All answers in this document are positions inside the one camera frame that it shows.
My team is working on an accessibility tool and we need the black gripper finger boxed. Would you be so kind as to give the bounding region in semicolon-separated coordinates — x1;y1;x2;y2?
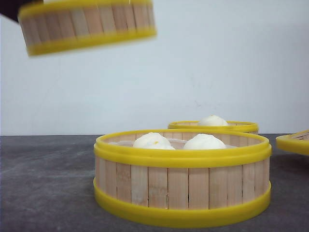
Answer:
0;0;22;23

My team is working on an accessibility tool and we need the rear basket white bun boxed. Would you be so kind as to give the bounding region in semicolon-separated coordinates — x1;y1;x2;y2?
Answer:
197;115;228;126

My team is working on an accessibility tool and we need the front left white bun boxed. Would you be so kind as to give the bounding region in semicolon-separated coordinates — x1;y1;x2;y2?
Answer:
133;132;175;150

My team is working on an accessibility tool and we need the front right white bun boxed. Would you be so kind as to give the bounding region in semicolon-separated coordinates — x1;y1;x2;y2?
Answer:
183;134;226;150

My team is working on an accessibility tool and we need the bamboo steamer basket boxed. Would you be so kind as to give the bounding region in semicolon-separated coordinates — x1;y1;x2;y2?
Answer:
93;129;272;228
18;0;157;56
168;120;259;134

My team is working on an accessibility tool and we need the yellow rimmed steamer lid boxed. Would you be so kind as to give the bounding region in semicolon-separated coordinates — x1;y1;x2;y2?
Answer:
276;130;309;156

